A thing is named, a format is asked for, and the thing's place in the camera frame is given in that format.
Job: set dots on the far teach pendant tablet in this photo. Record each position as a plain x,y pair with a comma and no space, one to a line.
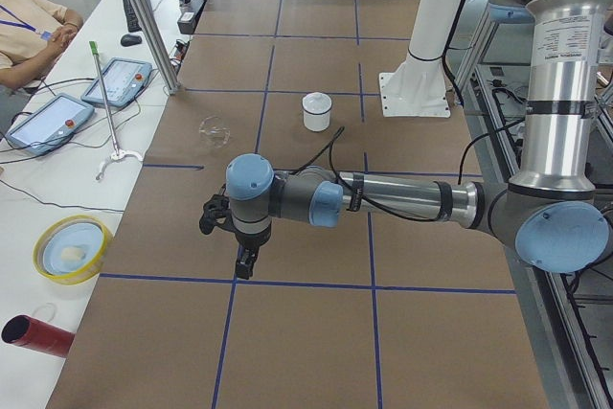
124,80

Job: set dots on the grey power adapter box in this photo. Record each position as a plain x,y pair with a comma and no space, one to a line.
190,15

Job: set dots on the teach pendant tablet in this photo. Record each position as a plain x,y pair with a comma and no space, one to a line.
124,80
51,126

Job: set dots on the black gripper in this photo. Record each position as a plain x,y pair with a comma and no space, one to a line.
249,240

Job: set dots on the seated person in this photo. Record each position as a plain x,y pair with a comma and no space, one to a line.
34,34

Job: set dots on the white enamel cup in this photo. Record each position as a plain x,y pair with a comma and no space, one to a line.
316,123

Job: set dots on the clear glass funnel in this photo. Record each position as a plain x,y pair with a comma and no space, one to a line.
214,132

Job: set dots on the metal grabber stick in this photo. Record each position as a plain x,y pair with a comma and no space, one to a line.
118,154

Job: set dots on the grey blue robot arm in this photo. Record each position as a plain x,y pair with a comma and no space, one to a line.
545,213

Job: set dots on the near teach pendant tablet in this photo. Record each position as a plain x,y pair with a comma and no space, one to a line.
51,126

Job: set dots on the black computer mouse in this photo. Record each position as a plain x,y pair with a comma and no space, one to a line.
129,40

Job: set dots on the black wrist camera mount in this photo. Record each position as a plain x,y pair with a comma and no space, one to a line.
216,214

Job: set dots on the aluminium frame post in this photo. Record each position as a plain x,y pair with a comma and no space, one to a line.
156,44

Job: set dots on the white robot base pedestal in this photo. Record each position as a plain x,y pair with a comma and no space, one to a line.
417,87

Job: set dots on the red cylinder tube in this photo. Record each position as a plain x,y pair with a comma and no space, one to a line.
33,334

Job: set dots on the black keyboard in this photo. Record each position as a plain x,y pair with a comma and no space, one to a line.
131,18

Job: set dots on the yellow rimmed bowl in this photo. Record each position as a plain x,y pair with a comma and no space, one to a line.
72,250

